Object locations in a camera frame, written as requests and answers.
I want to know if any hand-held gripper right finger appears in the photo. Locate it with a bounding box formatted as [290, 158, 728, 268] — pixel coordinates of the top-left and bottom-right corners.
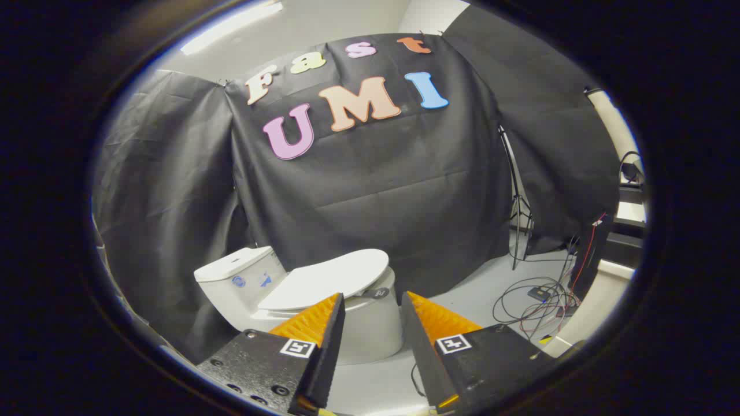
[401, 291, 558, 415]

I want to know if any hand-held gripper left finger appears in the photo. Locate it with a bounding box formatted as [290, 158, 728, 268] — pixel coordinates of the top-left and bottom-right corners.
[197, 293, 346, 416]

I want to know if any white toilet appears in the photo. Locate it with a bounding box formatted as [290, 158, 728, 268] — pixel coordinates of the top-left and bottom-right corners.
[194, 246, 404, 366]

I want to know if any white toilet tank lid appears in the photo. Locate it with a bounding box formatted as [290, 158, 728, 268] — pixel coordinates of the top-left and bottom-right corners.
[194, 246, 274, 283]

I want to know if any black backdrop cloth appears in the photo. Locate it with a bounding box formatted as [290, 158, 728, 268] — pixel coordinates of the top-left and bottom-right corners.
[92, 69, 258, 365]
[224, 33, 512, 302]
[442, 5, 621, 256]

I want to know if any black light stand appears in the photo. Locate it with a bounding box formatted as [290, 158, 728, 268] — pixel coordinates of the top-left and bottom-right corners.
[498, 124, 535, 271]

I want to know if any black tower case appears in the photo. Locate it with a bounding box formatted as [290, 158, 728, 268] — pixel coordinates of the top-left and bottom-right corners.
[569, 212, 609, 299]

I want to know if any tangle of floor cables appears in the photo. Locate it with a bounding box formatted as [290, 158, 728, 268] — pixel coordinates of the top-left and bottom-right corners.
[493, 234, 582, 339]

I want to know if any black device with cable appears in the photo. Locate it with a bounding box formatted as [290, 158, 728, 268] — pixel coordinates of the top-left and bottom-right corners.
[619, 151, 646, 186]

